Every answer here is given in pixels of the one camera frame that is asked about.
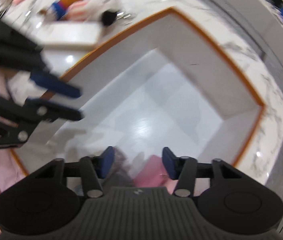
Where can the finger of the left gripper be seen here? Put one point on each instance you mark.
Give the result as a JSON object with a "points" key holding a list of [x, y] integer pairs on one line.
{"points": [[54, 84], [51, 111]]}

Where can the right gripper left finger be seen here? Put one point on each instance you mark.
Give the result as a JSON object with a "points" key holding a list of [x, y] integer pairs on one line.
{"points": [[93, 169]]}

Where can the brown blue bear plush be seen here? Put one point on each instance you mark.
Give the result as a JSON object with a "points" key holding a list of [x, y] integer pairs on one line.
{"points": [[57, 10]]}

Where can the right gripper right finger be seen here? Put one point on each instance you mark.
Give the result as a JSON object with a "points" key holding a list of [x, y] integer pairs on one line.
{"points": [[181, 169]]}

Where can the orange white storage box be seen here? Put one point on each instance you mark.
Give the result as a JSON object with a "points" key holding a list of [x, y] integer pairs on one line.
{"points": [[163, 82]]}

